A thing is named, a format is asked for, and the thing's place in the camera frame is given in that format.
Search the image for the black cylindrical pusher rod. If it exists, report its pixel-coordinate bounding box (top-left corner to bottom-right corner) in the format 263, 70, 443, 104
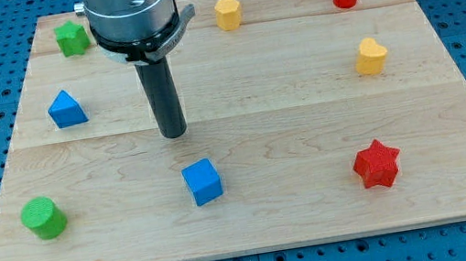
135, 59, 187, 139

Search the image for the black clamp ring mount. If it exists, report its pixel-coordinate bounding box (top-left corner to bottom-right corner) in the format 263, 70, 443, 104
90, 4, 196, 66

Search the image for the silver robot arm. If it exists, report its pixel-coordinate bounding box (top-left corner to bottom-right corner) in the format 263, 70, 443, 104
75, 0, 196, 139

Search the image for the green star block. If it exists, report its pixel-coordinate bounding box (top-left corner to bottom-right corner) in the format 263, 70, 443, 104
53, 21, 91, 58

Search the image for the red star block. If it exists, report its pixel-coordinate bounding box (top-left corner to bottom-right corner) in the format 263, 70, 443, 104
353, 139, 401, 189

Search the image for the yellow hexagon block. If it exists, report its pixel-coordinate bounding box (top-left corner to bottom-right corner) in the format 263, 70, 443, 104
214, 0, 243, 31

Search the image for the blue triangle block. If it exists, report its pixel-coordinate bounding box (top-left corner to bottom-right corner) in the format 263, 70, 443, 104
48, 90, 88, 128

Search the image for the blue cube block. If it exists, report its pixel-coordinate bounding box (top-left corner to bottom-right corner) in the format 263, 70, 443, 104
181, 158, 223, 207

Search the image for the light wooden board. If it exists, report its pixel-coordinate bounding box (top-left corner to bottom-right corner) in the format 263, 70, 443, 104
0, 0, 466, 261

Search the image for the green cylinder block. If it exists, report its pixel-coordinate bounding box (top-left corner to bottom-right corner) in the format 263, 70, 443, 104
20, 196, 68, 240

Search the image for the yellow heart block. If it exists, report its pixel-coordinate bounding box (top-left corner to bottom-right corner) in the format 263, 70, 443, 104
355, 37, 388, 75

